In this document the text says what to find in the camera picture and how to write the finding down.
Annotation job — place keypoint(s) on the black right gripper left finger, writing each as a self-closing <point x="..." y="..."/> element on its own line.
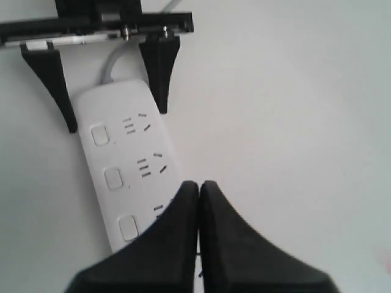
<point x="162" y="259"/>

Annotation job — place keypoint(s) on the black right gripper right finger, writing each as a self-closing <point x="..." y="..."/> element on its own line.
<point x="236" y="258"/>

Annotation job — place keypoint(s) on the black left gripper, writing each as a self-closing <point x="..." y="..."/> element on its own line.
<point x="80" y="18"/>

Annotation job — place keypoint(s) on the white five-socket power strip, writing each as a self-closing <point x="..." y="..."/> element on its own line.
<point x="130" y="156"/>

